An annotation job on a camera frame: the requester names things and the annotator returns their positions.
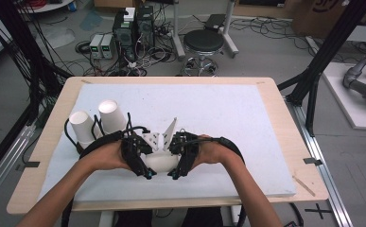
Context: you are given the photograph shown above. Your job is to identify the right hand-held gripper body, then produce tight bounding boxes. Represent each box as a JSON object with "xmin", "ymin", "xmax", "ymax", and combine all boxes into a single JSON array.
[{"xmin": 163, "ymin": 116, "xmax": 201, "ymax": 163}]

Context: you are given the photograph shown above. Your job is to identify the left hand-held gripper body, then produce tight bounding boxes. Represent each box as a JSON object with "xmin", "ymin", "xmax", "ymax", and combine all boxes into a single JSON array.
[{"xmin": 120, "ymin": 128, "xmax": 165, "ymax": 159}]

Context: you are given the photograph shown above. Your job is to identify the white paper cup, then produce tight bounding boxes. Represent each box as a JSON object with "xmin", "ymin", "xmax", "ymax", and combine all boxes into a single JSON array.
[{"xmin": 138, "ymin": 150, "xmax": 183, "ymax": 174}]

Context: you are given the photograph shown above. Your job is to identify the black wire cup holder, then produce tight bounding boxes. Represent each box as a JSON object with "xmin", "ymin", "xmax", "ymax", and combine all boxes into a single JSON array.
[{"xmin": 63, "ymin": 112, "xmax": 135, "ymax": 156}]

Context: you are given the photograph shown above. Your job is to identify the stack of white cups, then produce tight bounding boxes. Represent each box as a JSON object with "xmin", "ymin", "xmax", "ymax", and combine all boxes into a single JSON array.
[
  {"xmin": 68, "ymin": 110, "xmax": 102, "ymax": 149},
  {"xmin": 97, "ymin": 98, "xmax": 129, "ymax": 137}
]

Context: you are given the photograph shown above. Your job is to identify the person's left hand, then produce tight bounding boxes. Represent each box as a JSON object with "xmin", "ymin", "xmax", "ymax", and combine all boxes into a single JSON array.
[{"xmin": 96, "ymin": 139, "xmax": 133, "ymax": 172}]

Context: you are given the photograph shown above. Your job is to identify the person's right hand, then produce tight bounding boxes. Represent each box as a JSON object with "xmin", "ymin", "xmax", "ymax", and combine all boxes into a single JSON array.
[{"xmin": 191, "ymin": 134, "xmax": 235, "ymax": 167}]

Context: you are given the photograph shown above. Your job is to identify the white foam mat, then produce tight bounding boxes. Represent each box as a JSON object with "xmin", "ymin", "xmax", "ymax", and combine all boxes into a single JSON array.
[{"xmin": 37, "ymin": 82, "xmax": 298, "ymax": 203}]

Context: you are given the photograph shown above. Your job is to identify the person's left leg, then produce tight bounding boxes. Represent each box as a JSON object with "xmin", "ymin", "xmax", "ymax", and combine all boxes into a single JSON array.
[{"xmin": 115, "ymin": 209, "xmax": 154, "ymax": 227}]

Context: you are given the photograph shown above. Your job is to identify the person's leg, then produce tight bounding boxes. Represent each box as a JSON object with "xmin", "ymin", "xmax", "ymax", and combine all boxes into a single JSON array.
[
  {"xmin": 182, "ymin": 206, "xmax": 224, "ymax": 227},
  {"xmin": 115, "ymin": 209, "xmax": 154, "ymax": 227}
]

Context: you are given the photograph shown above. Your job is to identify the person's right leg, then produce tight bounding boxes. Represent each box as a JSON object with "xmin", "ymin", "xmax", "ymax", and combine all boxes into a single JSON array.
[{"xmin": 182, "ymin": 206, "xmax": 224, "ymax": 227}]

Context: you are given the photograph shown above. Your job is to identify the white table leg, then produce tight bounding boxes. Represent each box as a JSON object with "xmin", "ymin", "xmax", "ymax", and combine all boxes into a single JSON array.
[
  {"xmin": 97, "ymin": 210, "xmax": 115, "ymax": 227},
  {"xmin": 230, "ymin": 205, "xmax": 245, "ymax": 227}
]

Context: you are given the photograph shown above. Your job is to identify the grey power supply unit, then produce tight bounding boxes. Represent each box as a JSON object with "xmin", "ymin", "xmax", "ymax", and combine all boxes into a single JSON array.
[
  {"xmin": 88, "ymin": 33, "xmax": 105, "ymax": 61},
  {"xmin": 100, "ymin": 33, "xmax": 116, "ymax": 61}
]

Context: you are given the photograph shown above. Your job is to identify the white metal stand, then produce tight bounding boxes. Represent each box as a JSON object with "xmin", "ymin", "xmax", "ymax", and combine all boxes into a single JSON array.
[{"xmin": 170, "ymin": 0, "xmax": 240, "ymax": 61}]

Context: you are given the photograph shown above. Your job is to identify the black round stool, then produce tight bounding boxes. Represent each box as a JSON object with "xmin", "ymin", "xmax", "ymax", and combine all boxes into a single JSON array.
[{"xmin": 181, "ymin": 28, "xmax": 226, "ymax": 78}]

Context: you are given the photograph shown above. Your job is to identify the black computer tower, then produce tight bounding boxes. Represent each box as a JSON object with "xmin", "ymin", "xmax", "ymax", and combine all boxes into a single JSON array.
[
  {"xmin": 112, "ymin": 10, "xmax": 138, "ymax": 61},
  {"xmin": 135, "ymin": 5, "xmax": 156, "ymax": 49}
]

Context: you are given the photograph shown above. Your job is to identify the dark grey tape strip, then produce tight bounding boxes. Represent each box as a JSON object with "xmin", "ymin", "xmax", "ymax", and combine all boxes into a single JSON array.
[
  {"xmin": 303, "ymin": 157, "xmax": 323, "ymax": 166},
  {"xmin": 15, "ymin": 161, "xmax": 41, "ymax": 172}
]

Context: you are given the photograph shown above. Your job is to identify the thin wooden stick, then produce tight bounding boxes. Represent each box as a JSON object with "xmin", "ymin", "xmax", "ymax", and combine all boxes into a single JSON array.
[{"xmin": 291, "ymin": 175, "xmax": 317, "ymax": 198}]

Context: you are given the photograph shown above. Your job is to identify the flat black device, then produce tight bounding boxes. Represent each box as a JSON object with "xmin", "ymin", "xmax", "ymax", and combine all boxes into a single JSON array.
[{"xmin": 203, "ymin": 12, "xmax": 228, "ymax": 32}]

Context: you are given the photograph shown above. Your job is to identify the small white box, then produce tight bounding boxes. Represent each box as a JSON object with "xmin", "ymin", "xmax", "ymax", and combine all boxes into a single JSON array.
[{"xmin": 123, "ymin": 6, "xmax": 137, "ymax": 23}]

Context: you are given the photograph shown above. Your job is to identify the teal sheet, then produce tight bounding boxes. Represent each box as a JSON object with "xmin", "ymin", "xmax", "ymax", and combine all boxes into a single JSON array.
[{"xmin": 78, "ymin": 10, "xmax": 105, "ymax": 32}]

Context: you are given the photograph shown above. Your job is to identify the clear plastic sheet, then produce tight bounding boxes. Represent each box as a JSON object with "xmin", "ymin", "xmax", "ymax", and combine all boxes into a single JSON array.
[{"xmin": 40, "ymin": 26, "xmax": 77, "ymax": 49}]

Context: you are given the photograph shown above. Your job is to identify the white round table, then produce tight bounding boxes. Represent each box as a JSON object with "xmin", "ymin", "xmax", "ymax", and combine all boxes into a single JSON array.
[{"xmin": 17, "ymin": 0, "xmax": 75, "ymax": 14}]

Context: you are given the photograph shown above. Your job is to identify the white floor platform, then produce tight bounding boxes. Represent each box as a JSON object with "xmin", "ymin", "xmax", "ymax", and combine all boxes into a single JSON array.
[{"xmin": 322, "ymin": 61, "xmax": 366, "ymax": 131}]

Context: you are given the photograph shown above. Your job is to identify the brown cardboard box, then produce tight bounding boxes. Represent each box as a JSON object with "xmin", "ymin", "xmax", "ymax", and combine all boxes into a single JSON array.
[{"xmin": 291, "ymin": 0, "xmax": 366, "ymax": 40}]

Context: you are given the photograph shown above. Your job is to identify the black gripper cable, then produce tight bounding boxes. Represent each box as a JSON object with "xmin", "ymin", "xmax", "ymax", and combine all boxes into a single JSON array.
[
  {"xmin": 183, "ymin": 135, "xmax": 248, "ymax": 227},
  {"xmin": 61, "ymin": 125, "xmax": 150, "ymax": 227}
]

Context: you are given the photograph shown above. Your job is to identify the tangle of floor cables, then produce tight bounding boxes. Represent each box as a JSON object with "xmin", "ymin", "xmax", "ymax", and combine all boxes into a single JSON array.
[{"xmin": 73, "ymin": 18, "xmax": 180, "ymax": 78}]

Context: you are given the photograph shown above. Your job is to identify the coiled black cable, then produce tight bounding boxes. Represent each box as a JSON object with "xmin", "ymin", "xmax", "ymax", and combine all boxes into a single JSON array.
[{"xmin": 74, "ymin": 40, "xmax": 92, "ymax": 55}]

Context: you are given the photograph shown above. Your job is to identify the aluminium rail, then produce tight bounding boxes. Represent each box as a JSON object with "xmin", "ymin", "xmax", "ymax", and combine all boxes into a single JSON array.
[
  {"xmin": 0, "ymin": 123, "xmax": 37, "ymax": 212},
  {"xmin": 285, "ymin": 96, "xmax": 355, "ymax": 227}
]

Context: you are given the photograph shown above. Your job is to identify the black floor cables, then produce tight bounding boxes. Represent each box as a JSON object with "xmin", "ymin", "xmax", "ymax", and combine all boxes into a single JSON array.
[{"xmin": 229, "ymin": 16, "xmax": 316, "ymax": 49}]

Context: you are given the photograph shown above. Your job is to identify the black frame post with cables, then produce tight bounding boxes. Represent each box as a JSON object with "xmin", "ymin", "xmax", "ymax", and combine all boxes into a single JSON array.
[{"xmin": 0, "ymin": 0, "xmax": 75, "ymax": 187}]

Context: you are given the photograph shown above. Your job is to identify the black metal frame post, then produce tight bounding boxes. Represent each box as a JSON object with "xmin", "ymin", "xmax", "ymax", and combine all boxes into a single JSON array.
[{"xmin": 277, "ymin": 0, "xmax": 366, "ymax": 137}]

